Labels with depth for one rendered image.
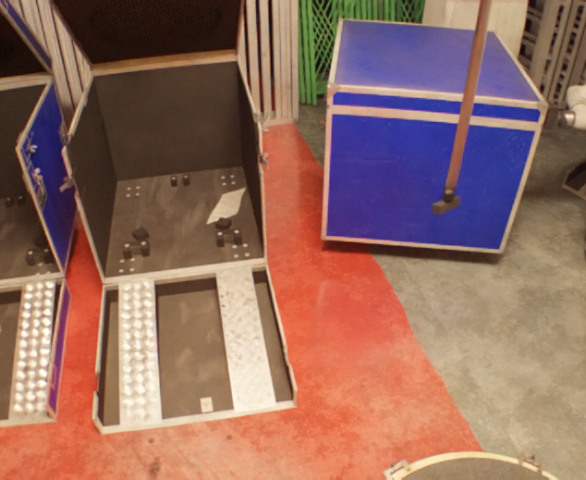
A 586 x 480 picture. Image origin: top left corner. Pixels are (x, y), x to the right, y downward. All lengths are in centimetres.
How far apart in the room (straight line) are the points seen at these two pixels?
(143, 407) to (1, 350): 88
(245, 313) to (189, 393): 48
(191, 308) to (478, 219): 159
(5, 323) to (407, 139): 230
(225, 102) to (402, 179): 126
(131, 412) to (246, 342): 62
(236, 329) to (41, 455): 106
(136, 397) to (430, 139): 183
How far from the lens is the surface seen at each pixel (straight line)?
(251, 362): 242
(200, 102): 326
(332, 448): 226
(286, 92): 435
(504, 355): 271
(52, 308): 280
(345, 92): 242
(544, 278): 323
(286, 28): 418
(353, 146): 254
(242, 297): 259
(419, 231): 285
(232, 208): 310
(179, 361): 252
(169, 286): 276
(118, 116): 331
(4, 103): 339
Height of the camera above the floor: 200
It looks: 40 degrees down
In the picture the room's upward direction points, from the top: straight up
